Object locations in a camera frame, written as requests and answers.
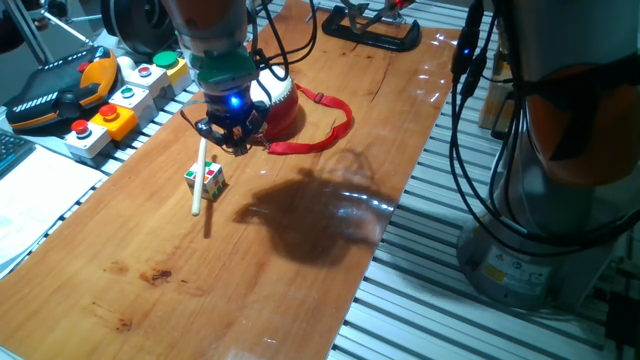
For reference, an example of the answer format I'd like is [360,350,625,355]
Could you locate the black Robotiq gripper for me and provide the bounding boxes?
[195,79,271,156]

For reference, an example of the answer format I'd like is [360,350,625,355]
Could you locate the pale wooden drumstick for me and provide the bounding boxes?
[191,137,209,217]

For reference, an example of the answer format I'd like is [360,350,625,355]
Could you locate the red drum white skin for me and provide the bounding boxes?
[249,64,300,144]

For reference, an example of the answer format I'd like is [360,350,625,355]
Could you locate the white Rubik's cube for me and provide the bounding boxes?
[183,160,227,202]

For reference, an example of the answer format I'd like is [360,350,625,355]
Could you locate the yellow box big green button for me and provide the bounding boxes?
[152,50,194,95]

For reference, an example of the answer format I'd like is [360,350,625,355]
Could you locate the white box green button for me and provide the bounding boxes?
[108,84,159,129]

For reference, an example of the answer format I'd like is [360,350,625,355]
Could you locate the yellow box red button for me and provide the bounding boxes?
[89,103,139,142]

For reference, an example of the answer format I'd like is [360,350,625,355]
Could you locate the small white round object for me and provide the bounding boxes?
[115,54,139,76]

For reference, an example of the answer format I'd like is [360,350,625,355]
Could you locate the black round spool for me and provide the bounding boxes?
[99,0,184,56]

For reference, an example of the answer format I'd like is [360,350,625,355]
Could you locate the black C-clamp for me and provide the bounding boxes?
[321,4,423,53]

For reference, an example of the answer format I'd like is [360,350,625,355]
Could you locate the black orange teach pendant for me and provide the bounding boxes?
[3,45,120,132]

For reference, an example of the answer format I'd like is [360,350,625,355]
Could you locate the white paper stack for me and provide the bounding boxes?
[0,144,106,279]

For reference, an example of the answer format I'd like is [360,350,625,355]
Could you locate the black computer keyboard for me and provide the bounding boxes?
[0,128,36,179]

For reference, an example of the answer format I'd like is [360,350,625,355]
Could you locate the grey metal stand legs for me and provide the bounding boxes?
[4,0,96,66]

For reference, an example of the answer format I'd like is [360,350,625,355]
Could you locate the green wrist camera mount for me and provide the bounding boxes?
[188,47,259,86]

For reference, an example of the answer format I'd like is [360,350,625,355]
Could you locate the red fabric drum strap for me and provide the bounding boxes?
[267,82,354,156]

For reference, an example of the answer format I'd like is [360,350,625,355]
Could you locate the metal post foot bracket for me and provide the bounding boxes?
[339,0,416,34]

